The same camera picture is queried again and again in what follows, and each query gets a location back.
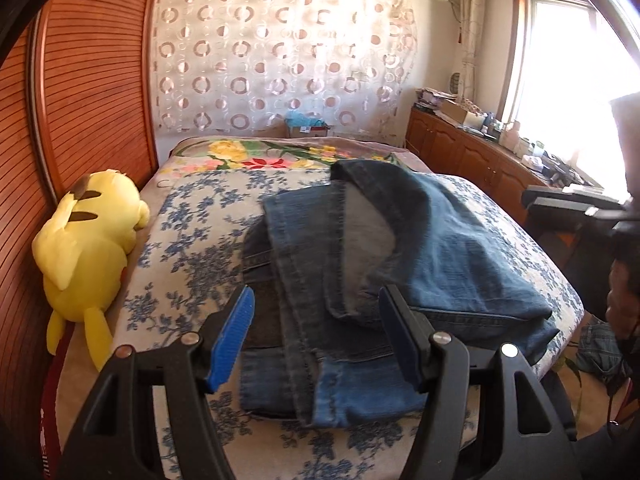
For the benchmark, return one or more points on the cardboard box with blue cloth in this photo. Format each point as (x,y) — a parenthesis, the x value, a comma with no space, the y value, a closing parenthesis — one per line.
(307,127)

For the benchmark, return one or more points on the crumpled dark jeans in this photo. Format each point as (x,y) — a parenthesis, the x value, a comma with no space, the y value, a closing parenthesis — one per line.
(600,355)

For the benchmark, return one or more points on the person's right hand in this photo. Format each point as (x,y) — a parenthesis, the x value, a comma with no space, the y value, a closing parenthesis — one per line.
(622,305)

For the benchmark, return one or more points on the wooden headboard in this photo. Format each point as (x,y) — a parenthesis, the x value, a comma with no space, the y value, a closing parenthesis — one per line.
(90,85)

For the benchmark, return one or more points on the colourful floral blanket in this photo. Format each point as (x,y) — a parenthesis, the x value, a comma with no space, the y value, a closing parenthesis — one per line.
(250,152)

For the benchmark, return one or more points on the wooden cabinet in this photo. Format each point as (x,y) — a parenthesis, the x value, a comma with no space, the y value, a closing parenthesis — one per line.
(465,155)

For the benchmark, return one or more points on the stack of papers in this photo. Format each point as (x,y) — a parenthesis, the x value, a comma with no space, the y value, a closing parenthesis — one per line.
(435,99)

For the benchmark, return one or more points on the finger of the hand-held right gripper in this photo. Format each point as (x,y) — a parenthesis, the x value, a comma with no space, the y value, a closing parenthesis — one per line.
(580,191)
(570,209)

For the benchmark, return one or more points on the clutter of small household items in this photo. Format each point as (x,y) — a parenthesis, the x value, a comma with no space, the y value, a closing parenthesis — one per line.
(545,157)

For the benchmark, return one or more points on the beige window curtain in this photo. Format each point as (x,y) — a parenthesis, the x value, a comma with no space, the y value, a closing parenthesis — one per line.
(470,35)

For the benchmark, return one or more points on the yellow plush toy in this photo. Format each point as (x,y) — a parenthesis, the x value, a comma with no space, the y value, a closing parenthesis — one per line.
(85,250)

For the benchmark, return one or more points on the open cardboard box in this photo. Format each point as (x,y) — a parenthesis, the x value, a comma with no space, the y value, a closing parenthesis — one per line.
(460,114)

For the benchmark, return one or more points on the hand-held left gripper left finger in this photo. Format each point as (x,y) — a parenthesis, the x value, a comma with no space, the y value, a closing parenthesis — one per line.
(232,340)

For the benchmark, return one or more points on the blue floral bed sheet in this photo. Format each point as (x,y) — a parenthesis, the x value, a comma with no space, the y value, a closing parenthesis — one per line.
(200,240)

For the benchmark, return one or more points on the circle-patterned sheer curtain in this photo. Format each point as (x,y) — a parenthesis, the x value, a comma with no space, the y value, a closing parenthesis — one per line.
(280,50)

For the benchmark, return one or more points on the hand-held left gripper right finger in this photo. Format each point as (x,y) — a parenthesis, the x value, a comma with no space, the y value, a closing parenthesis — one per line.
(395,330)

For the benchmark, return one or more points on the person's black clothing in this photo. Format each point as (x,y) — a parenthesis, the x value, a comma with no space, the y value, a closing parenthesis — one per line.
(600,450)

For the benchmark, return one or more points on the blue denim pants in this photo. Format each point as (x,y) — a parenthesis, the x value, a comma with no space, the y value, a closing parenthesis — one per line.
(440,260)

